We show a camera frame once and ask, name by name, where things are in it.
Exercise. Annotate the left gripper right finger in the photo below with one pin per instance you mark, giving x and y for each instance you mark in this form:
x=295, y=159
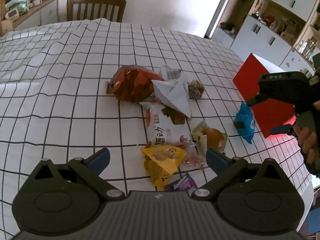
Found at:
x=226, y=170

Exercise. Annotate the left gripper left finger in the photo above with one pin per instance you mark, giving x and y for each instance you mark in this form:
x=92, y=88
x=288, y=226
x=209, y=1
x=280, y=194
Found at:
x=89, y=170

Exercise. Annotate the bread bun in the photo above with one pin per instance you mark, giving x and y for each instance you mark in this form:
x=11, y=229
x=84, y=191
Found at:
x=206, y=138

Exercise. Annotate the clear dried meat packet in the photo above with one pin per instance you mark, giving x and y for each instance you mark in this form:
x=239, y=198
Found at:
x=194, y=160

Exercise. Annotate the purple snack packet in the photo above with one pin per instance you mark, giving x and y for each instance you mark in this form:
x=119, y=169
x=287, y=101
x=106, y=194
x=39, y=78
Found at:
x=186, y=183

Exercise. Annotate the blue snack packet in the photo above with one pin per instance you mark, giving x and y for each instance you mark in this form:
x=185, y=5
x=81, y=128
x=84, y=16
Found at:
x=244, y=122

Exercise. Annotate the yellow snack bag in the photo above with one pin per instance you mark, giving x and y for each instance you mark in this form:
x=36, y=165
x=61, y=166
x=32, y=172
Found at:
x=161, y=163

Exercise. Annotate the white red jerky snack bag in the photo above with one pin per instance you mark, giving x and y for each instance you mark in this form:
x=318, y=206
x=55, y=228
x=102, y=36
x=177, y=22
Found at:
x=166, y=126

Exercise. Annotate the white plastic snack bag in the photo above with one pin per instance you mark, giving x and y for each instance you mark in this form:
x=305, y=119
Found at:
x=173, y=90

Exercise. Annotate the dark red foil snack bag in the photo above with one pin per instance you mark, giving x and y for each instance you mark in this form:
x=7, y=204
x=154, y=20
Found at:
x=132, y=83

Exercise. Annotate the right hand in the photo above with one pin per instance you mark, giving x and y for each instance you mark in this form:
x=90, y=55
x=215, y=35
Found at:
x=307, y=141

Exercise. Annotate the red cardboard box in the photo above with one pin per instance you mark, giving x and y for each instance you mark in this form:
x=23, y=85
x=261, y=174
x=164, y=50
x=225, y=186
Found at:
x=268, y=113

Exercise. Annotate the brown chocolate lollipop snack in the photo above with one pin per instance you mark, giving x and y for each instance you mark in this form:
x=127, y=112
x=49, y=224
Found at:
x=195, y=89

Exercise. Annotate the checkered white tablecloth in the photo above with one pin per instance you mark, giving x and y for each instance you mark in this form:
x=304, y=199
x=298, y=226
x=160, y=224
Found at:
x=54, y=103

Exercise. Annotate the white sideboard with wood top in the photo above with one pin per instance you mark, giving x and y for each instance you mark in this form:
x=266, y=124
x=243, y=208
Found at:
x=43, y=14

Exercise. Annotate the wooden chair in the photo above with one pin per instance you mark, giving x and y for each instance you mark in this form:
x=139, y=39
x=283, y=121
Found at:
x=112, y=10

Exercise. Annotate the pink alarm clock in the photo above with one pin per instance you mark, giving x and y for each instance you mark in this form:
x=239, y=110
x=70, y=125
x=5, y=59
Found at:
x=12, y=15

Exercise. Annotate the tissue pack on sideboard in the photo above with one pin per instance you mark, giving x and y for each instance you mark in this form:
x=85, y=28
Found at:
x=22, y=6

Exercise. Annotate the white cabinet wall unit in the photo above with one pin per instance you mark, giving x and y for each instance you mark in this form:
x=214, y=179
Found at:
x=280, y=31

